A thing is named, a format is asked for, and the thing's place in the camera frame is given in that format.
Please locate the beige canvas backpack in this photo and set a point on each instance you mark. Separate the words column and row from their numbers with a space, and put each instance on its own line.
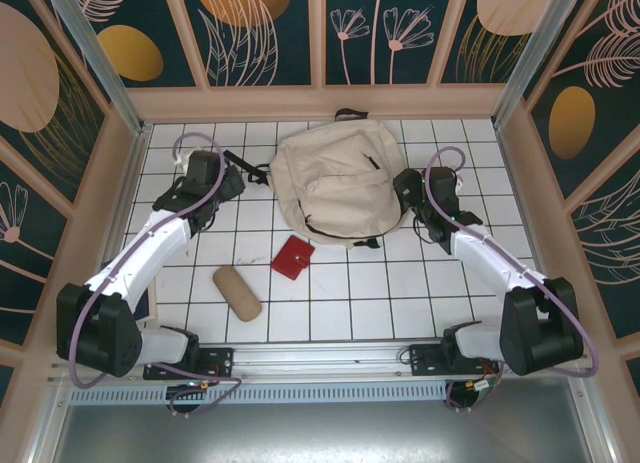
column 335, row 183

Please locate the red snap wallet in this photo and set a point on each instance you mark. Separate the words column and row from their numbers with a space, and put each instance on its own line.
column 292, row 258

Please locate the brown fabric pencil case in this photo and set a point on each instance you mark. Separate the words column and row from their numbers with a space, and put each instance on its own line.
column 237, row 295

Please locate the blue book yellow label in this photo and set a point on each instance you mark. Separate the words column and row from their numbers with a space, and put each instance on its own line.
column 144, row 309

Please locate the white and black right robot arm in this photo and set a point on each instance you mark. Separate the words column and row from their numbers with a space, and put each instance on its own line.
column 540, row 328

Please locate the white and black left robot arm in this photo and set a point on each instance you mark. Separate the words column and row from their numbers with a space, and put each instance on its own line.
column 100, row 333

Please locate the small green circuit board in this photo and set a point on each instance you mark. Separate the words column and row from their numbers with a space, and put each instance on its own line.
column 482, row 384

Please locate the yellow power connector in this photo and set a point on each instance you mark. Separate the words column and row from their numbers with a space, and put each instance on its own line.
column 202, row 384

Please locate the grey metal sheet panel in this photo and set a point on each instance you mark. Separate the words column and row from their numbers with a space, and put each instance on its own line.
column 320, row 433

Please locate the aluminium side rail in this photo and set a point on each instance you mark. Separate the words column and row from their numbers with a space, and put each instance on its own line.
column 140, row 148

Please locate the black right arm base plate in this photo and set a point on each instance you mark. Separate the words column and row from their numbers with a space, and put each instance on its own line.
column 422, row 360

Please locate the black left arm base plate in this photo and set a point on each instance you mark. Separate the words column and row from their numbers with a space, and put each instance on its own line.
column 220, row 360

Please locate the aluminium right corner post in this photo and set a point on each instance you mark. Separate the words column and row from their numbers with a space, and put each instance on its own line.
column 530, row 58

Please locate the aluminium corner post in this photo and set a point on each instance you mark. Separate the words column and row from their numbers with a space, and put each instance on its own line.
column 95, row 58
column 530, row 58

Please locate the aluminium mounting rail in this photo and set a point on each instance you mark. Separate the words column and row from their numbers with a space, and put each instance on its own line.
column 320, row 358

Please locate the aluminium left corner post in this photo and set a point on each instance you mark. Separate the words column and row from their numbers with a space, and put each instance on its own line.
column 95, row 58

